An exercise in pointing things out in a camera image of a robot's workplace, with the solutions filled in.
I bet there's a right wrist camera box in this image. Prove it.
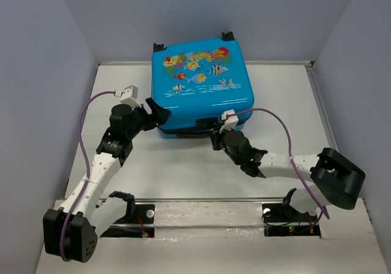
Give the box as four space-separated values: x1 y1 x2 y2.
219 109 239 134

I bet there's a blue hard-shell suitcase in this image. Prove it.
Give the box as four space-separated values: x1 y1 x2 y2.
152 32 255 138

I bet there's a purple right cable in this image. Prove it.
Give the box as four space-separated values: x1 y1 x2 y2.
227 108 331 220

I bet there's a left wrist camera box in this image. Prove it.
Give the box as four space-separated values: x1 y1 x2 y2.
120 85 141 109

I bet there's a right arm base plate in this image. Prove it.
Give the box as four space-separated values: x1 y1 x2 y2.
261 189 321 237

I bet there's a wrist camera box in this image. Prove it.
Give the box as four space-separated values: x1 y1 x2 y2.
120 85 141 109
219 109 239 134

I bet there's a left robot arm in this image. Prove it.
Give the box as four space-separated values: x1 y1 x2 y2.
43 98 171 263

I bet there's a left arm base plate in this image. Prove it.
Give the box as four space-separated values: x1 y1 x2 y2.
101 203 155 238

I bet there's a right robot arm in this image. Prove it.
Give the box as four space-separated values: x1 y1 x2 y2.
210 129 366 220

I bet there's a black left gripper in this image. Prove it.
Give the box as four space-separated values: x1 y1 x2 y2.
127 98 172 139

